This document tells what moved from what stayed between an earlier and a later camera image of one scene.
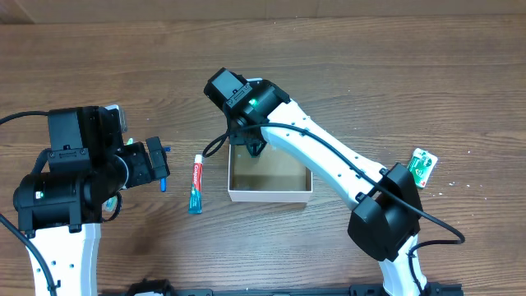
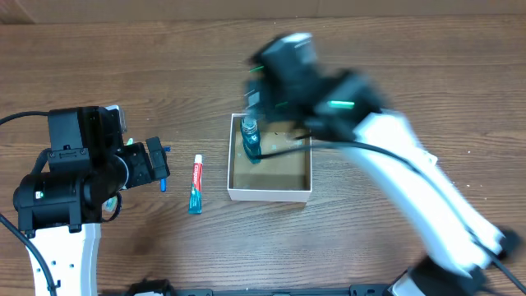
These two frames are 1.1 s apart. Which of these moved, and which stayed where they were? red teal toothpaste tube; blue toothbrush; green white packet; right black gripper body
Moved: right black gripper body
Stayed: green white packet; blue toothbrush; red teal toothpaste tube
